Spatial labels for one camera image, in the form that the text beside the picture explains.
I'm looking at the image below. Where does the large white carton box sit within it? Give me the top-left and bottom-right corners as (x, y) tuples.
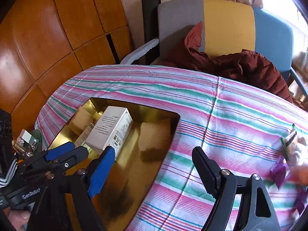
(85, 106), (134, 160)

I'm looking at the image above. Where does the green glass side table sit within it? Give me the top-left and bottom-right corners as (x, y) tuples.
(30, 129), (42, 151)

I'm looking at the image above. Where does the white sock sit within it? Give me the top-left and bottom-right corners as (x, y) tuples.
(287, 143), (307, 166)

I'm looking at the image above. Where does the gold metal tin box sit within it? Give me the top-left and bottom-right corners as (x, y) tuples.
(46, 97), (181, 231)

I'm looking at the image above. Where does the person left hand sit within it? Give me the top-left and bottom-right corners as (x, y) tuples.
(5, 208), (30, 231)

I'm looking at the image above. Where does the gold perfume bottle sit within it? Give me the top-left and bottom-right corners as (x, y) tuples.
(12, 140), (32, 160)

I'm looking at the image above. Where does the peach pump bottle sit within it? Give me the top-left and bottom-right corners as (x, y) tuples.
(289, 165), (308, 186)

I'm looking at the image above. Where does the wooden wardrobe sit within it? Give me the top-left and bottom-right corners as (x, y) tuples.
(1, 0), (134, 136)

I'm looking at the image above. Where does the striped pink green bedsheet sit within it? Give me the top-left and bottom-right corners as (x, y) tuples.
(35, 65), (307, 230)

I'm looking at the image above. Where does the tricolour fabric armchair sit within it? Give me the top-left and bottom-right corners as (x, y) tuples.
(121, 0), (307, 95)

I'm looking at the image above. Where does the green cracker packet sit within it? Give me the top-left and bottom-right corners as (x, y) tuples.
(280, 124), (297, 161)

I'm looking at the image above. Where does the small white cube box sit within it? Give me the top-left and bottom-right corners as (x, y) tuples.
(19, 129), (38, 148)

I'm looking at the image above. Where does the green white medicine box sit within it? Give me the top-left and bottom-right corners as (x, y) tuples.
(74, 123), (95, 148)

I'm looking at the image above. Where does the purple snack pouch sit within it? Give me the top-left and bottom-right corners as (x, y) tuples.
(270, 155), (291, 189)

